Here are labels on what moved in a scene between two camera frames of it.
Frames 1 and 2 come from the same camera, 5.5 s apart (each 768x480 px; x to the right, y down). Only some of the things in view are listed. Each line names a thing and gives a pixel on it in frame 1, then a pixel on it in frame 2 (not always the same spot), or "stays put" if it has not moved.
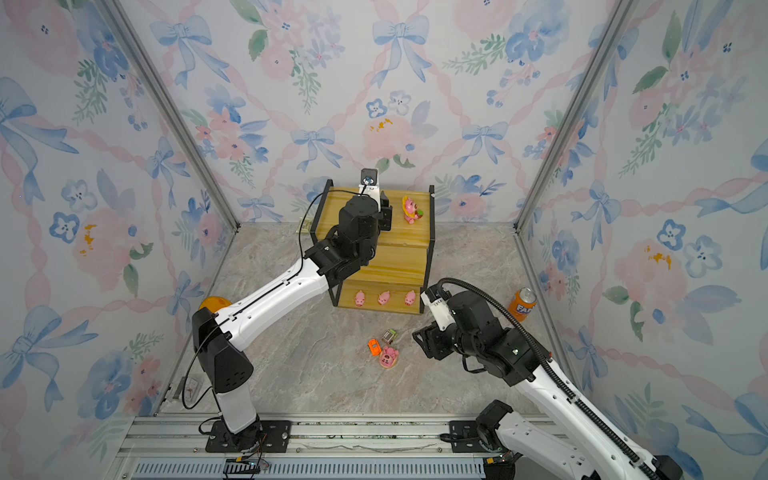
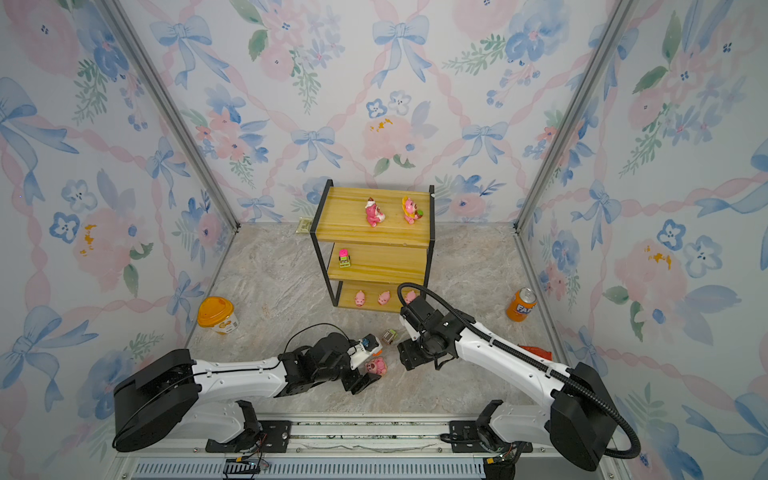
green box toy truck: [390, 336] stays put
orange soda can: [521, 304] stays put
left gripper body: [369, 257] to [343, 372]
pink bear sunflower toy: [410, 209] stays put
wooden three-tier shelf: [397, 278] stays put
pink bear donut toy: [388, 357] to [378, 366]
